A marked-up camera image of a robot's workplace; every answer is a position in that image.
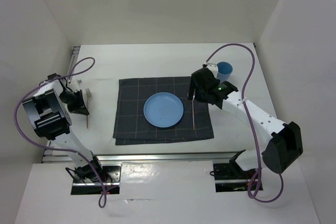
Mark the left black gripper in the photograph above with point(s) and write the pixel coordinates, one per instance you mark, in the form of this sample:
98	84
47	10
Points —
80	107

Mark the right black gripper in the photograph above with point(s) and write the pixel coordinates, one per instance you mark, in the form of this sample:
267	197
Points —
192	86

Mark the silver fork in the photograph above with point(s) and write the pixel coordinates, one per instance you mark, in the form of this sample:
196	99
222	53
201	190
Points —
88	103

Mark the blue plastic cup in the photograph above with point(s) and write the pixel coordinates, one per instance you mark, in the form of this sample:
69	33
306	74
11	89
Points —
225	69

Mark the blue plastic plate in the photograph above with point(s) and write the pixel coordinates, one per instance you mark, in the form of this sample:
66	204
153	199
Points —
163	110

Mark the dark grey checked cloth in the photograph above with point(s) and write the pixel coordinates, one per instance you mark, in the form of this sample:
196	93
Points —
131	127

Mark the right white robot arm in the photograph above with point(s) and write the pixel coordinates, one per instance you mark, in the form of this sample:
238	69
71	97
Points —
279	143

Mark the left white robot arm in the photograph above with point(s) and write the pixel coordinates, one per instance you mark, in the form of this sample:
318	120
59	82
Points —
49	111

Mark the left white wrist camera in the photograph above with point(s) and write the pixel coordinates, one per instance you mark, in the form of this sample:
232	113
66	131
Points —
74	85

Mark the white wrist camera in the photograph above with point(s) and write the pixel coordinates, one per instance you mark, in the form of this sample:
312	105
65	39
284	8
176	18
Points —
211	66
74	85

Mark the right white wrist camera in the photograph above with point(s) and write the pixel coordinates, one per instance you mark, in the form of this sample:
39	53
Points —
211	66

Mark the aluminium left rail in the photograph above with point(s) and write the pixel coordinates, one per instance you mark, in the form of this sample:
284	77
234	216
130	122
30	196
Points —
73	59

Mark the aluminium rail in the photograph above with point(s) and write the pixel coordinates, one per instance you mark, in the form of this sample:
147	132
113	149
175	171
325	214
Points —
166	157
73	59

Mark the aluminium front rail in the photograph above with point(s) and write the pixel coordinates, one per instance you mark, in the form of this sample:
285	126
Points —
166	157

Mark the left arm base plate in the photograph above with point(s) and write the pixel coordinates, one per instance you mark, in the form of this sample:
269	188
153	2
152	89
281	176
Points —
111	175

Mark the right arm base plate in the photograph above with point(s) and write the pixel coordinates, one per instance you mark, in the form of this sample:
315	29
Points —
229	177

